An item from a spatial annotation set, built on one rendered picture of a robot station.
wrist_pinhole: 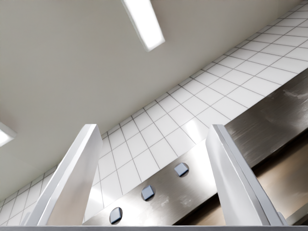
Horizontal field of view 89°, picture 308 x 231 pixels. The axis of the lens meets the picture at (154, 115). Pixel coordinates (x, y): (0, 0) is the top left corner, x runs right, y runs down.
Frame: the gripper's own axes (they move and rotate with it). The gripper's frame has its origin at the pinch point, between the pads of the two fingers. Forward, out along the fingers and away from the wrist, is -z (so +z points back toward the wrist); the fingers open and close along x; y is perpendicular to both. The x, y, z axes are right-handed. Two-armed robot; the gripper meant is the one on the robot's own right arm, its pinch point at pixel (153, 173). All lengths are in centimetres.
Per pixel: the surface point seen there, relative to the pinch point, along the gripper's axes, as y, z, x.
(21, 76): 26, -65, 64
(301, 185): 38, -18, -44
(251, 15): 9, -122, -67
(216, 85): 39, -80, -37
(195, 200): 52, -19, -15
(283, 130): 35, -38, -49
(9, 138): 54, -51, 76
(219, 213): 51, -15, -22
